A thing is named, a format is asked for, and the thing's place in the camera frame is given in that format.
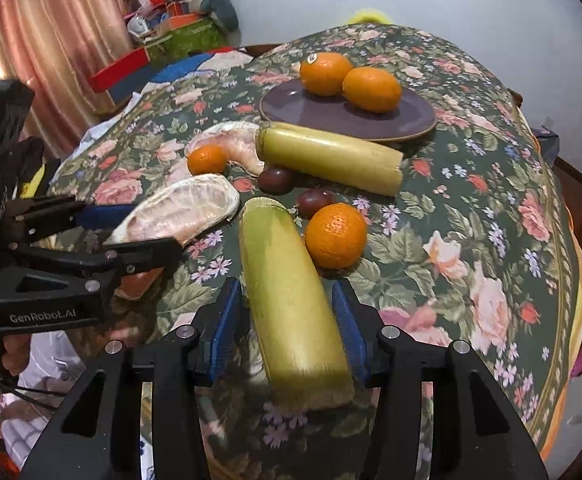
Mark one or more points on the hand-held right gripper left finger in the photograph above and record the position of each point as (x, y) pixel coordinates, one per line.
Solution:
(223, 330)

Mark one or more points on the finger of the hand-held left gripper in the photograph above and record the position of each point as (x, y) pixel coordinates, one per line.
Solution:
(106, 215)
(146, 252)

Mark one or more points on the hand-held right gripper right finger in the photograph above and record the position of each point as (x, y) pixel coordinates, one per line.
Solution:
(348, 330)

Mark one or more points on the large peeled pomelo segment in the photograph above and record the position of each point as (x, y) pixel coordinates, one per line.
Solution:
(181, 215)

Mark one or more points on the peeled sugarcane piece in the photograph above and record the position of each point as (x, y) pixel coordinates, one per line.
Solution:
(331, 157)
(291, 300)

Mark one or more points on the small tangerine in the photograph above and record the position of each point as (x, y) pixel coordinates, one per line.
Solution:
(207, 159)

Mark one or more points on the dark red plum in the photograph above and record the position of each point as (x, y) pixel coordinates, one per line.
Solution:
(277, 180)
(315, 201)

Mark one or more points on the curved peeled pomelo segment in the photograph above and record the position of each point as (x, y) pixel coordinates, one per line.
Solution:
(236, 142)

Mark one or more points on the purple plate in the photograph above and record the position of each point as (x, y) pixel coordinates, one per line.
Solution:
(321, 115)

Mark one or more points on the person's left hand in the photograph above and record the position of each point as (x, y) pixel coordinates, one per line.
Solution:
(16, 355)

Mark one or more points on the red box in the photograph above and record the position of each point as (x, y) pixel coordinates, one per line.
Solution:
(121, 67)

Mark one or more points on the pink striped curtain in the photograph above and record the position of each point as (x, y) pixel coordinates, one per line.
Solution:
(56, 25)

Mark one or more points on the blue and white cloth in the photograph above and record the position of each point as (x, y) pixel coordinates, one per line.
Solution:
(191, 66)

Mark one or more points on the floral blanket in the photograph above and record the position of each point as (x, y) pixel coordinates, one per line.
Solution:
(471, 185)

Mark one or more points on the orange box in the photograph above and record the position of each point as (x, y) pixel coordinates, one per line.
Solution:
(183, 21)

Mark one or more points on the orange with sticker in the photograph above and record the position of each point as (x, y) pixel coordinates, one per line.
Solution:
(325, 74)

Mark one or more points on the grey backpack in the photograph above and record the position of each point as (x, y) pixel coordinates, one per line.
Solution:
(546, 140)

